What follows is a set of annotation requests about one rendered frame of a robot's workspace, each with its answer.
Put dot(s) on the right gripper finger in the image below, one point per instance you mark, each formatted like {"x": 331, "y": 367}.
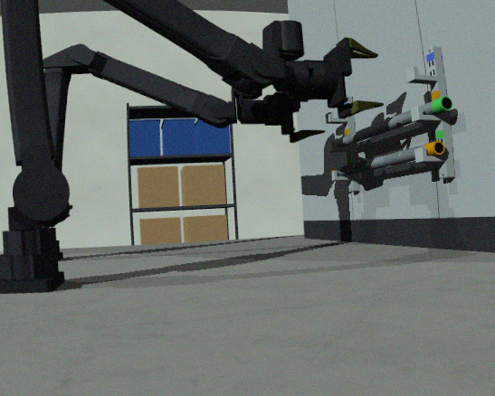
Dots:
{"x": 360, "y": 105}
{"x": 360, "y": 51}

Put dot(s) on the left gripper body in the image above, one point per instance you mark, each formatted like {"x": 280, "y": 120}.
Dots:
{"x": 285, "y": 129}

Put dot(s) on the black wall panel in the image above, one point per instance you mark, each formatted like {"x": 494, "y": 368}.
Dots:
{"x": 407, "y": 204}

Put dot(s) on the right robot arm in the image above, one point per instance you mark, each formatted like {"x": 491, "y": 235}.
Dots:
{"x": 41, "y": 191}

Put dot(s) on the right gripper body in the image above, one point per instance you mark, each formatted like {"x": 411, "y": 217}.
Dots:
{"x": 328, "y": 77}

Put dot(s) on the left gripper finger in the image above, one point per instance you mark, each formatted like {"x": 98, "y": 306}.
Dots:
{"x": 308, "y": 133}

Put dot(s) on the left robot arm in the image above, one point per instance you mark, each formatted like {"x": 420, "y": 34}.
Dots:
{"x": 193, "y": 102}

